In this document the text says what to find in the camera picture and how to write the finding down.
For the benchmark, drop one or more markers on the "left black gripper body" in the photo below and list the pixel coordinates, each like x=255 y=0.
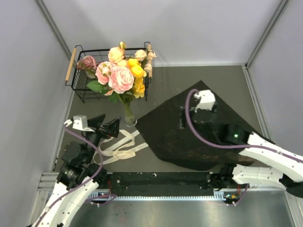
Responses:
x=95 y=136

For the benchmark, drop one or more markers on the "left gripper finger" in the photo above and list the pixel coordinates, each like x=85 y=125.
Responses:
x=93 y=124
x=111 y=129

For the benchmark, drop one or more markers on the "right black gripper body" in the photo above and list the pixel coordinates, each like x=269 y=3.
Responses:
x=191 y=111

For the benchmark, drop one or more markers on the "black wrapping paper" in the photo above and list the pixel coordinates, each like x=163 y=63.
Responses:
x=167 y=133

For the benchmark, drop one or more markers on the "clear glass vase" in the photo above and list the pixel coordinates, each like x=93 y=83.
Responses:
x=130 y=119

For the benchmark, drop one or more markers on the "cream ribbon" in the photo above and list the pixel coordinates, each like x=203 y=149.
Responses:
x=121 y=150

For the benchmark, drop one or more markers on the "large pink peony stem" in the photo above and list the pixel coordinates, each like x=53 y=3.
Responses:
x=112 y=80

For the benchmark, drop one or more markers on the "pink rose stem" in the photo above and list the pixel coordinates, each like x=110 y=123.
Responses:
x=80 y=65

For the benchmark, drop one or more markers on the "peach peony flower stem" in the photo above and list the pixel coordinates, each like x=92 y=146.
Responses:
x=116 y=55

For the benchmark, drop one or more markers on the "small cream rosebud stem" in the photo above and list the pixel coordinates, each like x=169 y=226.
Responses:
x=145 y=57

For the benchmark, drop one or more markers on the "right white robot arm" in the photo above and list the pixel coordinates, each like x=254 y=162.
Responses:
x=282 y=169

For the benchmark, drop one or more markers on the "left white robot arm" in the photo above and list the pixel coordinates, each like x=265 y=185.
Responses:
x=78 y=176

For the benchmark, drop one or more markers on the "beige paper cup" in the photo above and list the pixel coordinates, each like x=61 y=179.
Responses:
x=90 y=66

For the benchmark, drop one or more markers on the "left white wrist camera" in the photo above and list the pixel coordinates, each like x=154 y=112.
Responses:
x=78 y=122

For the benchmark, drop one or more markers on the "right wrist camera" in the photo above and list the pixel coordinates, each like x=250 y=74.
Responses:
x=206 y=100

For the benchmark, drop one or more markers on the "black wire basket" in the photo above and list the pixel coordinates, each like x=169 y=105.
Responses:
x=79 y=78

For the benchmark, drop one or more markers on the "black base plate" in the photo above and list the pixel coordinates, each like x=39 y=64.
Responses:
x=205 y=180

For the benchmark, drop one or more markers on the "grey cable duct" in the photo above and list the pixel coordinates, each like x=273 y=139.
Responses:
x=215 y=196

